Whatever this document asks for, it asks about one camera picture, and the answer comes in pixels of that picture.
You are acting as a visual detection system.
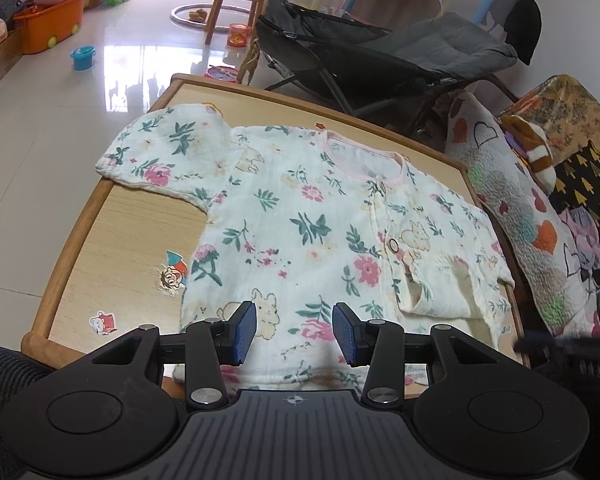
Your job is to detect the black pillow gold trees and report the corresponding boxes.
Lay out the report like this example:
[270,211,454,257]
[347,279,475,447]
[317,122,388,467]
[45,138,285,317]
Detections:
[550,140,600,243]

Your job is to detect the person's black trousers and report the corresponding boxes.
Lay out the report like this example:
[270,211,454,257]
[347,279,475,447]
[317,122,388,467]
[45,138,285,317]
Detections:
[0,342,51,480]

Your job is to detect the red white small sticker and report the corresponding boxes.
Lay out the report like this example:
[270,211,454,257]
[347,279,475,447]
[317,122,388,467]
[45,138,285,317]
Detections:
[89,311,117,336]

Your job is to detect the tan stick bundle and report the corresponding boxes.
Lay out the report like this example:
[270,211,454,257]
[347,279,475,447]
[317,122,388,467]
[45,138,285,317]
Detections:
[237,35,263,86]

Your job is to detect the floor hoop ring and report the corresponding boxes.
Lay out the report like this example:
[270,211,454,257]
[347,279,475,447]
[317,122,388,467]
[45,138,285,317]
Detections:
[170,2,258,33]

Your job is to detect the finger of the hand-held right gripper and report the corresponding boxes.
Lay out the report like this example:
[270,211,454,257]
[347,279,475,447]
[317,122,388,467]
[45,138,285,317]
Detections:
[514,335,600,358]

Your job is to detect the orange storage bin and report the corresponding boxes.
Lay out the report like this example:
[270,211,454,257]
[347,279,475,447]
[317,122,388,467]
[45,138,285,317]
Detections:
[12,0,87,55]

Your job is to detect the purple print garment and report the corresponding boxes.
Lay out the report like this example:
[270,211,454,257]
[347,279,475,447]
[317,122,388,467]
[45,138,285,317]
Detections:
[560,207,600,306]

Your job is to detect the pink toy drum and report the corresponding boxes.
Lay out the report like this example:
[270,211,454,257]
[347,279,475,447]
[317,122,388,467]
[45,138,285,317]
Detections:
[204,64,241,83]

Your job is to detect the floral sofa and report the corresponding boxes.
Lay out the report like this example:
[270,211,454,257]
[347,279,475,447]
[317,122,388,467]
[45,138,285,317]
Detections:
[497,74,600,171]

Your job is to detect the black hanging garment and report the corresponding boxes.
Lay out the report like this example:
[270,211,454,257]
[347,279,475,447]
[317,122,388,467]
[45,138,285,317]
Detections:
[502,0,543,66]

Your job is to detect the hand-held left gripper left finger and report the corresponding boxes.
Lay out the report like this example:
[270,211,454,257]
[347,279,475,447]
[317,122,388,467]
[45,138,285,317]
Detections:
[87,301,258,408]

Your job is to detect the grey folding lounge chair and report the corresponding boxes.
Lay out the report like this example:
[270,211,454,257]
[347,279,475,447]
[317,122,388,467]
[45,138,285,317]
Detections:
[255,0,518,131]

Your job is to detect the red hat cartoon sticker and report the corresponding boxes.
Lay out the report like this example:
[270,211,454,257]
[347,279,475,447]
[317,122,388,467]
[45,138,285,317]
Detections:
[152,250,188,297]

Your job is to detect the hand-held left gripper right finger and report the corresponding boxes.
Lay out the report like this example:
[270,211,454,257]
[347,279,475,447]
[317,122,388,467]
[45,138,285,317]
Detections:
[332,302,511,408]

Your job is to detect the floral baby garment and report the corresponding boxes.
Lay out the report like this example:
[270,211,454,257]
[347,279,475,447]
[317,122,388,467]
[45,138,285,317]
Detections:
[95,103,516,391]

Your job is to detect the blue toy bucket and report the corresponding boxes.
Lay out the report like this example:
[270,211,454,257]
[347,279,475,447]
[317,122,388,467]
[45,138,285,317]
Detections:
[70,46,97,72]

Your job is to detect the quilted heart blanket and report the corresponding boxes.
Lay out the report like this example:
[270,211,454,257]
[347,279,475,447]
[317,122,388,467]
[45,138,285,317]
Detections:
[445,91,600,338]

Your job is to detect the brown white plush toy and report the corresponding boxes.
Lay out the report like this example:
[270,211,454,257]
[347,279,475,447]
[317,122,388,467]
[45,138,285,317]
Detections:
[500,115,558,193]

